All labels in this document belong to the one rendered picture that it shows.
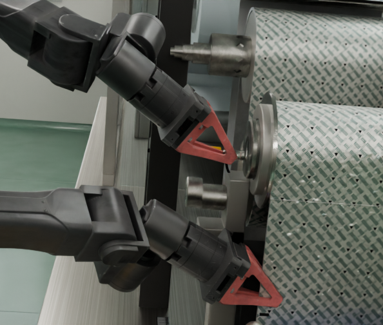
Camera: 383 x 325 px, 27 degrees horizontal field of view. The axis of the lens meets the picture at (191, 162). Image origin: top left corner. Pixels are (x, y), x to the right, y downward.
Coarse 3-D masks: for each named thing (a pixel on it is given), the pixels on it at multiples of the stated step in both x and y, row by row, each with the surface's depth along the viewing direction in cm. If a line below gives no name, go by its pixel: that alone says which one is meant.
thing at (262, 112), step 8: (264, 104) 101; (256, 112) 103; (264, 112) 98; (256, 120) 103; (264, 120) 98; (264, 128) 97; (264, 136) 97; (264, 144) 96; (264, 152) 96; (264, 160) 96; (264, 168) 97; (256, 176) 100; (264, 176) 97; (256, 184) 99; (264, 184) 98; (256, 192) 100
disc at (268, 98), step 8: (264, 96) 103; (272, 96) 99; (272, 104) 97; (272, 112) 97; (272, 120) 96; (272, 128) 96; (272, 136) 96; (272, 144) 95; (272, 152) 95; (272, 160) 95; (272, 168) 95; (272, 176) 96; (272, 184) 96; (264, 192) 99; (256, 200) 104; (264, 200) 98
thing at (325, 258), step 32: (288, 224) 98; (320, 224) 98; (352, 224) 98; (288, 256) 99; (320, 256) 99; (352, 256) 100; (288, 288) 100; (320, 288) 101; (352, 288) 101; (256, 320) 101; (288, 320) 101; (320, 320) 102; (352, 320) 102
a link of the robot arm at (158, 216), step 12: (156, 204) 95; (144, 216) 95; (156, 216) 95; (168, 216) 95; (180, 216) 97; (144, 228) 94; (156, 228) 94; (168, 228) 95; (180, 228) 95; (156, 240) 95; (168, 240) 95; (180, 240) 95; (156, 252) 96; (168, 252) 95
